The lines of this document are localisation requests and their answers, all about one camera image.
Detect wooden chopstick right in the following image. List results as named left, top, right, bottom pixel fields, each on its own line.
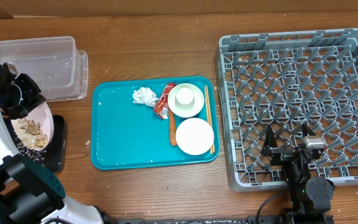
left=205, top=84, right=216, bottom=154

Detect clear plastic bin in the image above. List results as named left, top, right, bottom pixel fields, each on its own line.
left=0, top=36, right=89, bottom=101

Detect small white bowl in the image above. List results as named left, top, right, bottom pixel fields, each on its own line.
left=175, top=118, right=214, bottom=156

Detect teal serving tray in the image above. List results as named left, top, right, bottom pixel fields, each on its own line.
left=91, top=75, right=221, bottom=171

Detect white saucer plate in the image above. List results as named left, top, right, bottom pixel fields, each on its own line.
left=168, top=83, right=204, bottom=118

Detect wooden chopstick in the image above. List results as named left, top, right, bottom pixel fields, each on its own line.
left=205, top=84, right=216, bottom=154
left=203, top=86, right=214, bottom=155

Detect wooden chopstick left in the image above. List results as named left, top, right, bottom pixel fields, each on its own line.
left=203, top=86, right=214, bottom=155

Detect red snack wrapper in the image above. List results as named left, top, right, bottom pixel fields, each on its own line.
left=154, top=83, right=177, bottom=119

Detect grey dishwasher rack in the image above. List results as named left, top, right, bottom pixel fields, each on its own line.
left=215, top=28, right=358, bottom=192

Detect small white cup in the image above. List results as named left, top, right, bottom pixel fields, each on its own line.
left=175, top=87, right=195, bottom=106

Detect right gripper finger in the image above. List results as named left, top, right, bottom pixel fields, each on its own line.
left=301, top=122, right=316, bottom=138
left=261, top=125, right=278, bottom=156

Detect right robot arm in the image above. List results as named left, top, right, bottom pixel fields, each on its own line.
left=255, top=123, right=335, bottom=224

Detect orange carrot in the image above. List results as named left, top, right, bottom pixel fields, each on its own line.
left=168, top=110, right=177, bottom=147

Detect rice and peanut scraps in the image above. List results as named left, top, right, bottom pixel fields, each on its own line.
left=11, top=118, right=49, bottom=162

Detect white tissue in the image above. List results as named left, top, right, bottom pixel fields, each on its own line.
left=132, top=87, right=158, bottom=107

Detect black rectangular tray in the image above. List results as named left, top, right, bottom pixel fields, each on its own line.
left=3, top=115, right=67, bottom=172

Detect large white plate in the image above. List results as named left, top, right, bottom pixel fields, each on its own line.
left=24, top=103, right=54, bottom=144

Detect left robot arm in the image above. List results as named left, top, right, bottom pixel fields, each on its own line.
left=0, top=63, right=115, bottom=223

